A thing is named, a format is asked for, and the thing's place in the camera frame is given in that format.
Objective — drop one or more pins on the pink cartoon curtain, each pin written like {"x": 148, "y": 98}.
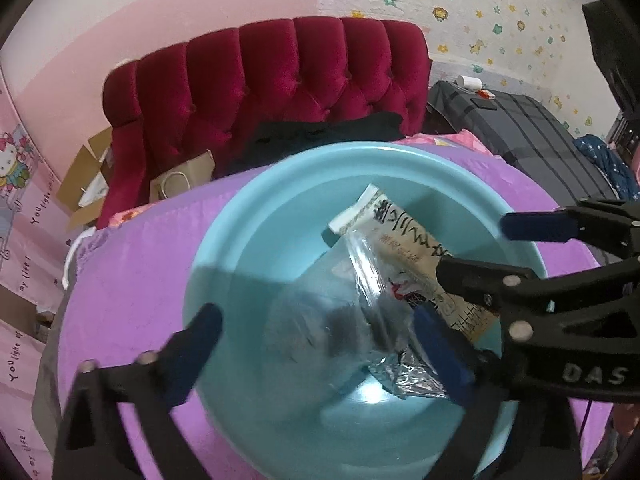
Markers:
{"x": 25, "y": 210}

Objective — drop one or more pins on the light blue plastic basin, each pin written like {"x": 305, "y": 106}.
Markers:
{"x": 260, "y": 240}

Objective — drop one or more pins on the dark blue starry cloth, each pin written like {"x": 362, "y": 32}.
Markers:
{"x": 600, "y": 155}

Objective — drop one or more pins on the red tufted velvet headboard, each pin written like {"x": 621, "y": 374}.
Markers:
{"x": 280, "y": 85}

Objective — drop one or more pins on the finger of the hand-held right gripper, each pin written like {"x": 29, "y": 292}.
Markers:
{"x": 480, "y": 280}
{"x": 537, "y": 225}

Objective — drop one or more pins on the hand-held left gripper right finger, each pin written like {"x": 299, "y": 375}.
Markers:
{"x": 445, "y": 355}

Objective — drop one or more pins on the black cloth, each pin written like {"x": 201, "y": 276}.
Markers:
{"x": 310, "y": 140}

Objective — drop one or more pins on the clear plastic bag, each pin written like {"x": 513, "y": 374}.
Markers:
{"x": 345, "y": 325}

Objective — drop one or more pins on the cardboard box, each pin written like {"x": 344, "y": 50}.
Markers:
{"x": 85, "y": 165}

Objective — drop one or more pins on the purple quilted table cloth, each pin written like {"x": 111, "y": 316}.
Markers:
{"x": 130, "y": 270}

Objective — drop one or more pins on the long white brown snack packet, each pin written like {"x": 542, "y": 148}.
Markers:
{"x": 395, "y": 225}

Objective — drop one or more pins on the black cabinet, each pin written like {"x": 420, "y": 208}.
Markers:
{"x": 607, "y": 45}

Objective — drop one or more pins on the flat black case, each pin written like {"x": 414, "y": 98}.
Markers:
{"x": 484, "y": 103}

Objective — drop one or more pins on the silver foil wrapper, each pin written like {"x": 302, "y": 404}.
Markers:
{"x": 405, "y": 377}

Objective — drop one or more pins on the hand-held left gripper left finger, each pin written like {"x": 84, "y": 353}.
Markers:
{"x": 195, "y": 355}

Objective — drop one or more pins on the white cup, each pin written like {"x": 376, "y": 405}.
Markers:
{"x": 470, "y": 82}

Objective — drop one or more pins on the brown paper bag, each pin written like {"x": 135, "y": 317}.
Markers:
{"x": 185, "y": 175}

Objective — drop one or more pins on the small red and white box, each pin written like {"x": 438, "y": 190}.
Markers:
{"x": 485, "y": 94}

